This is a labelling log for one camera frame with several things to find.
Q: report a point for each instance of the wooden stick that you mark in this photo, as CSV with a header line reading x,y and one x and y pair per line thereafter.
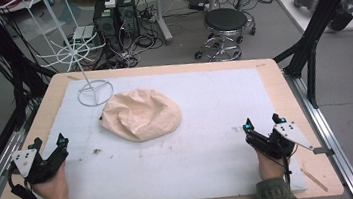
x,y
314,180

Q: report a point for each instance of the black flat box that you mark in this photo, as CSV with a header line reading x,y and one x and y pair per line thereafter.
x,y
199,0

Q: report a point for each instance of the beige cloth hat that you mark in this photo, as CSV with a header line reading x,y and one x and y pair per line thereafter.
x,y
140,114

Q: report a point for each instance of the white network box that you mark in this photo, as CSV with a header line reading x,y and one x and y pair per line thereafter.
x,y
84,32

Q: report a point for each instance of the white platform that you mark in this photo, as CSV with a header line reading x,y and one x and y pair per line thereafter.
x,y
318,9

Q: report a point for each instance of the person's left hand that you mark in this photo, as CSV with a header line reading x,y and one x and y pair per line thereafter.
x,y
53,188

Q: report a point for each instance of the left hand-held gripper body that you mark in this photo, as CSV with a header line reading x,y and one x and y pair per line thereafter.
x,y
39,166

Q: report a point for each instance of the grey table leg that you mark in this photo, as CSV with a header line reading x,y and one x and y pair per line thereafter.
x,y
160,12

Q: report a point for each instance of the black metal frame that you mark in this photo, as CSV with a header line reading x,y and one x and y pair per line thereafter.
x,y
2,62
317,26

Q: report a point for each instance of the person's right hand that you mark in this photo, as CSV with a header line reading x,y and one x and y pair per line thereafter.
x,y
270,167

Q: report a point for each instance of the black computer tower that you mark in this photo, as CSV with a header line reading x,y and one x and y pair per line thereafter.
x,y
105,18
127,12

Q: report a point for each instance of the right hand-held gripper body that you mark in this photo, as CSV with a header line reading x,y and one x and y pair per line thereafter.
x,y
278,140

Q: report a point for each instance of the white foam mat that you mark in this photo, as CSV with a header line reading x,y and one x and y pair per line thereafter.
x,y
175,136

